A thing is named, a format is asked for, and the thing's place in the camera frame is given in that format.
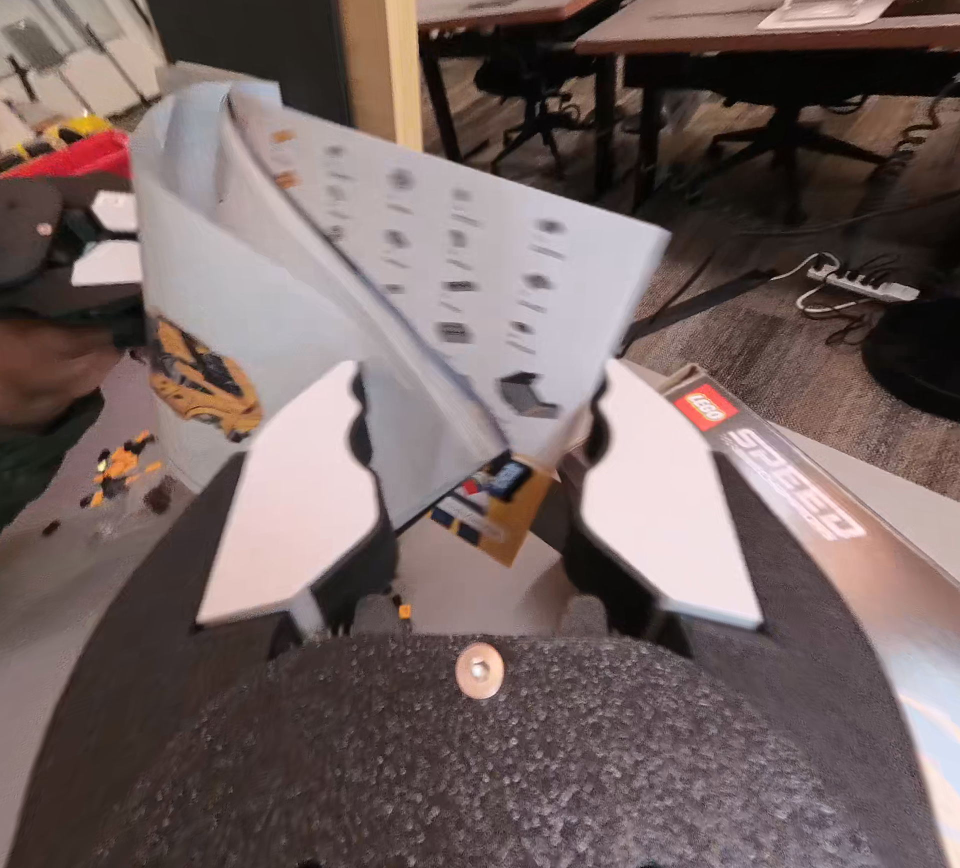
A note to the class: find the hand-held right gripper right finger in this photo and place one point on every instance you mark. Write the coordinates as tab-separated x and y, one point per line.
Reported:
660	508

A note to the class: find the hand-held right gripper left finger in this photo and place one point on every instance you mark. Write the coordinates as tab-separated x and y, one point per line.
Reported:
300	508

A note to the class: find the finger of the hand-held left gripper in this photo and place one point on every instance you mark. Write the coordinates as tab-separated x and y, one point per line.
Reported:
116	212
109	264

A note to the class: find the instruction booklet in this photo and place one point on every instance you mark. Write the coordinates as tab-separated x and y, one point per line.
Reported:
247	268

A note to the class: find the heap of yellow black tiles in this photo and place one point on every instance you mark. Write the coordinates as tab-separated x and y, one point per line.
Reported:
120	467

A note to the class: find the person's left forearm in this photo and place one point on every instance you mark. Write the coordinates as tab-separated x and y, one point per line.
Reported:
30	463

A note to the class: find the black lego set box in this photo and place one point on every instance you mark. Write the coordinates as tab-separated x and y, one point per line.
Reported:
787	478

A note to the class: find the person's left hand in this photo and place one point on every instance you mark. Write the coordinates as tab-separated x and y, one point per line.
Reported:
45	373

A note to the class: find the red plastic bin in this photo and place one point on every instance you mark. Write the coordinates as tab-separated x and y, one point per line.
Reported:
67	159

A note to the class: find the black floor strip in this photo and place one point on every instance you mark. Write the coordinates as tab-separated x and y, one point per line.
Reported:
697	305

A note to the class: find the black stand pole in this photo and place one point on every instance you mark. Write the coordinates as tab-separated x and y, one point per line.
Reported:
915	358

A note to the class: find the white power strip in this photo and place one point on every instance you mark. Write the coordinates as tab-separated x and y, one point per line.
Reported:
870	284

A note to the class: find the black office chair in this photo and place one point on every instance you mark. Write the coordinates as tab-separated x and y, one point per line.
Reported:
525	80

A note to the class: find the long wooden desk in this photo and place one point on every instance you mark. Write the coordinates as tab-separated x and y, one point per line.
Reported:
712	5

